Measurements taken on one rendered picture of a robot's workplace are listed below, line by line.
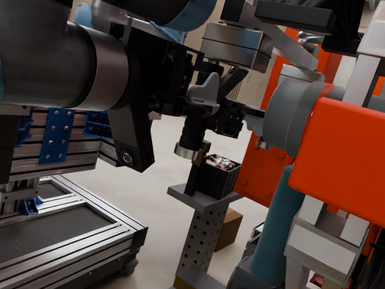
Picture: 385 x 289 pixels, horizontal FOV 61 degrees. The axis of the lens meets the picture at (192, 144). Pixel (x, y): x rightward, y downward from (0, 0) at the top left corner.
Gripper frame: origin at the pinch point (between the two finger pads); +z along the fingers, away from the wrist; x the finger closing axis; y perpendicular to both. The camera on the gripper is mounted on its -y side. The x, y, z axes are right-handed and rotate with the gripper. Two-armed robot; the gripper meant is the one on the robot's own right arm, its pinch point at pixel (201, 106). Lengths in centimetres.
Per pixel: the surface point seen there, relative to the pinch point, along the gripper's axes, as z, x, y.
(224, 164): 69, 23, -26
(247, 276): 39, -7, -44
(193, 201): 54, 24, -39
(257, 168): 59, 8, -20
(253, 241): 72, 4, -50
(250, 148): 60, 12, -14
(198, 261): 73, 23, -71
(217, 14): 547, 347, 120
